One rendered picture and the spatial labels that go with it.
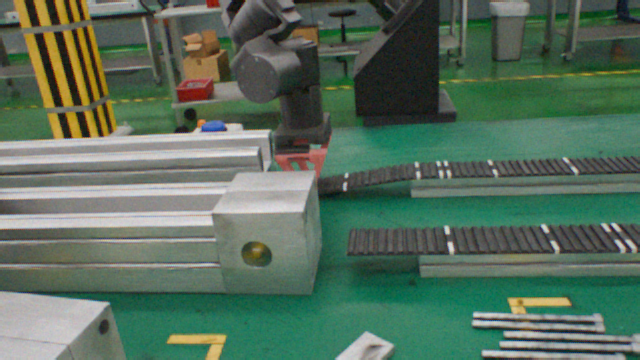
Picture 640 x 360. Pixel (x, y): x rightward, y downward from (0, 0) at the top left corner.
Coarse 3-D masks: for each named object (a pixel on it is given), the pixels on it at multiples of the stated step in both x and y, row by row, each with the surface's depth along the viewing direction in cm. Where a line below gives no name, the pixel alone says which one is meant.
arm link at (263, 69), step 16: (272, 0) 62; (288, 0) 64; (288, 16) 63; (272, 32) 61; (288, 32) 65; (256, 48) 58; (272, 48) 60; (240, 64) 58; (256, 64) 57; (272, 64) 56; (288, 64) 59; (240, 80) 59; (256, 80) 58; (272, 80) 57; (288, 80) 59; (256, 96) 59; (272, 96) 58
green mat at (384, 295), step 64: (384, 128) 98; (448, 128) 95; (512, 128) 93; (576, 128) 90; (384, 192) 72; (320, 256) 58; (384, 256) 57; (128, 320) 50; (192, 320) 49; (256, 320) 48; (320, 320) 47; (384, 320) 47; (448, 320) 46
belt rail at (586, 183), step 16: (560, 176) 66; (576, 176) 66; (592, 176) 66; (608, 176) 65; (624, 176) 65; (416, 192) 69; (432, 192) 69; (448, 192) 69; (464, 192) 68; (480, 192) 68; (496, 192) 68; (512, 192) 68; (528, 192) 67; (544, 192) 67; (560, 192) 67; (576, 192) 67; (592, 192) 66; (608, 192) 66
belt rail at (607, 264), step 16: (432, 256) 51; (448, 256) 51; (464, 256) 51; (480, 256) 51; (496, 256) 50; (512, 256) 50; (528, 256) 50; (544, 256) 50; (560, 256) 50; (576, 256) 49; (592, 256) 49; (608, 256) 49; (624, 256) 49; (432, 272) 52; (448, 272) 52; (464, 272) 52; (480, 272) 51; (496, 272) 51; (512, 272) 51; (528, 272) 51; (544, 272) 51; (560, 272) 50; (576, 272) 50; (592, 272) 50; (608, 272) 50; (624, 272) 50
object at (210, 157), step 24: (0, 144) 80; (24, 144) 79; (48, 144) 78; (72, 144) 77; (96, 144) 77; (120, 144) 76; (144, 144) 76; (168, 144) 75; (192, 144) 75; (216, 144) 74; (240, 144) 74; (264, 144) 74; (0, 168) 72; (24, 168) 71; (48, 168) 71; (72, 168) 70; (96, 168) 70; (120, 168) 70; (144, 168) 70; (168, 168) 70; (192, 168) 70; (216, 168) 69; (240, 168) 68; (264, 168) 72
